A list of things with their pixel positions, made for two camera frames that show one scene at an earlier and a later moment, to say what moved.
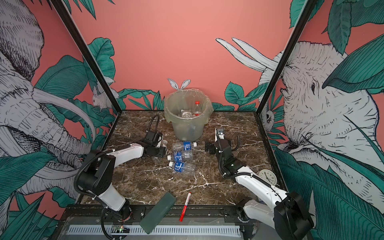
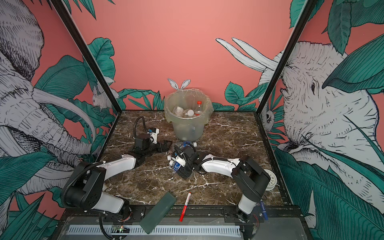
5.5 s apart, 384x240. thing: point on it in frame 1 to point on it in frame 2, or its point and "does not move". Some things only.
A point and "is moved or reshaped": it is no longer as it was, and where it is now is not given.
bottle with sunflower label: (186, 114) does not move
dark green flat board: (157, 212) does not move
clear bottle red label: (197, 112) does not move
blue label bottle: (184, 145) does not move
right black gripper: (214, 146) to (182, 173)
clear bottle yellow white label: (164, 143) is moved or reshaped
